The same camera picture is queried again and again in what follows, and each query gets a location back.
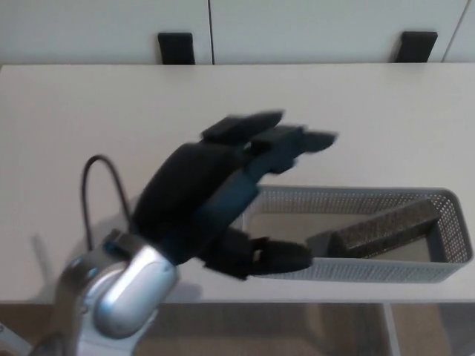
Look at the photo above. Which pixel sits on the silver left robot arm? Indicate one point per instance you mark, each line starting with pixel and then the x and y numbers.
pixel 122 293

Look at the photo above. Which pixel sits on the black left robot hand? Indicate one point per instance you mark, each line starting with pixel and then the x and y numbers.
pixel 178 193

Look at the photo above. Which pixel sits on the white cabinet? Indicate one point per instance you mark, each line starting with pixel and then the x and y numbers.
pixel 297 22

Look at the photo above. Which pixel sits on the grey perforated plastic basket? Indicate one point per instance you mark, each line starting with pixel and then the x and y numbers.
pixel 371 272

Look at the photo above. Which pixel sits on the white metal-frame desk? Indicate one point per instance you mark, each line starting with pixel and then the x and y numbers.
pixel 74 111

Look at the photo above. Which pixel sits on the dark speckled rectangular eraser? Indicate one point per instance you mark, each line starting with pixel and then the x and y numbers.
pixel 389 222

